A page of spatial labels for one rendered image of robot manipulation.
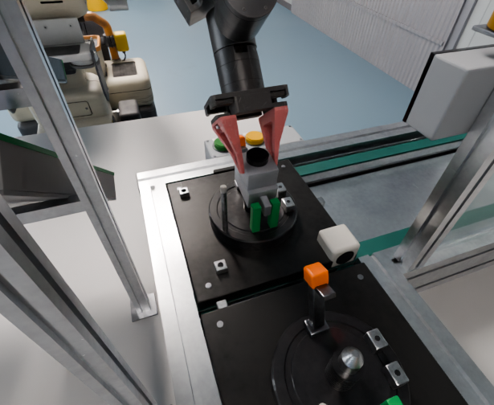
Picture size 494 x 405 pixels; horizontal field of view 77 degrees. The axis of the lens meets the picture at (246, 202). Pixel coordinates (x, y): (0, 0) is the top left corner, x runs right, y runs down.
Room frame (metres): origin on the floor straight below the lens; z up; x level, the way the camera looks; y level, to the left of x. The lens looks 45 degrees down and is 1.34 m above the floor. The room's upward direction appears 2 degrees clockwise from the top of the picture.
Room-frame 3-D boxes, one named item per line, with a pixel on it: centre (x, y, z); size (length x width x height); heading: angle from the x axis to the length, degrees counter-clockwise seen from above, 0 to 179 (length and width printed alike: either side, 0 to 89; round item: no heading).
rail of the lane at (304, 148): (0.58, -0.21, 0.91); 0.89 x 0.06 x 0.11; 111
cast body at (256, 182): (0.33, -0.02, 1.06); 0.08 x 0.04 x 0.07; 20
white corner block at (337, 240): (0.28, -0.14, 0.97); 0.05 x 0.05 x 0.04; 21
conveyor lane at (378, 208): (0.42, -0.30, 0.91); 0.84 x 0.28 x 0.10; 111
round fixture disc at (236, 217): (0.34, -0.01, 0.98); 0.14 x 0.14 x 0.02
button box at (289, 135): (0.57, -0.01, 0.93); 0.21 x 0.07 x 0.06; 111
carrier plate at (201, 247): (0.34, -0.01, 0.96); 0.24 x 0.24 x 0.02; 21
